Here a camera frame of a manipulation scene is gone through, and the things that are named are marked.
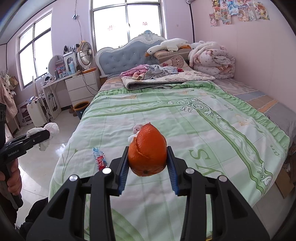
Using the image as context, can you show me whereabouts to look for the bear print pillow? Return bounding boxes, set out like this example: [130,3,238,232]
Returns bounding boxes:
[154,49,192,71]

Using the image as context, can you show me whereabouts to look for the blue red snack wrapper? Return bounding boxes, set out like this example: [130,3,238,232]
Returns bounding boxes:
[93,148,107,171]

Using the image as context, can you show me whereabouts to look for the pink cartoon folded quilt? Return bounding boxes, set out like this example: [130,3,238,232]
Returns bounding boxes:
[188,41,235,79]

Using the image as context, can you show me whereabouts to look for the white suitcase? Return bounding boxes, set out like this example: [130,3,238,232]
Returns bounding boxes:
[27,98,47,128]

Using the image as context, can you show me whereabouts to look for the green floral bedspread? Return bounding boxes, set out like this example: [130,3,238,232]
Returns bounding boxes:
[48,79,291,241]

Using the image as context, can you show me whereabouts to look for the round vanity mirror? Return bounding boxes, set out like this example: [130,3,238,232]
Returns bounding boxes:
[48,55,64,77]

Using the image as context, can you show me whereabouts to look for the white desk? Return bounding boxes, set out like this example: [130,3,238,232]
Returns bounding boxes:
[42,75,68,119]

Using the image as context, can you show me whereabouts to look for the anime posters on wall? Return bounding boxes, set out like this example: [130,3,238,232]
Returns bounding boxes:
[209,0,270,27]

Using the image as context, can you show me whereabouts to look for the pile of pink grey clothes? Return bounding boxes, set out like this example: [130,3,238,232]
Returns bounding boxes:
[119,64,184,80]

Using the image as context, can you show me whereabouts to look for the person's left hand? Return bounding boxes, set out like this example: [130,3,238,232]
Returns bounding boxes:
[1,159,22,198]

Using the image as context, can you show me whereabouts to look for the white drawer nightstand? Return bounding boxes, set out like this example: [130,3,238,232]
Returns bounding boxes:
[65,70,101,106]

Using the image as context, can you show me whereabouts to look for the dark blue orange-rimmed trash bin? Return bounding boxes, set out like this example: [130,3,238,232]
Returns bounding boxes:
[73,101,90,120]

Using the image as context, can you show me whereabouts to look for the blue tufted headboard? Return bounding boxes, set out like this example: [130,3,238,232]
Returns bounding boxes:
[95,30,165,78]

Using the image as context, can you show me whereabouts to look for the white goose plush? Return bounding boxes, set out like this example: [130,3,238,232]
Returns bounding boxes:
[145,38,191,57]

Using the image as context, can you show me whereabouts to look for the electric desk fan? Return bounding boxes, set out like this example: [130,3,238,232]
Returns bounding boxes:
[76,41,93,70]

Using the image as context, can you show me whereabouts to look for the pink and white sock bundle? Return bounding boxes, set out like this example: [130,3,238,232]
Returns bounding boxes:
[127,122,151,144]

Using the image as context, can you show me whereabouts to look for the folded beige blanket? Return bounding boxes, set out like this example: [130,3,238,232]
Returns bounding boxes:
[121,70,215,90]

